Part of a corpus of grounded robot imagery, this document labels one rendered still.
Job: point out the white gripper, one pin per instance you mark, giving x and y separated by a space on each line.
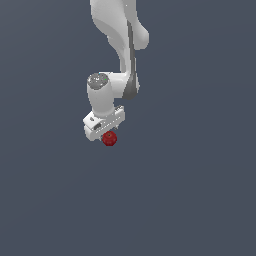
104 123

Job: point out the small red ball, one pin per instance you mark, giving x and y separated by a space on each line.
109 138

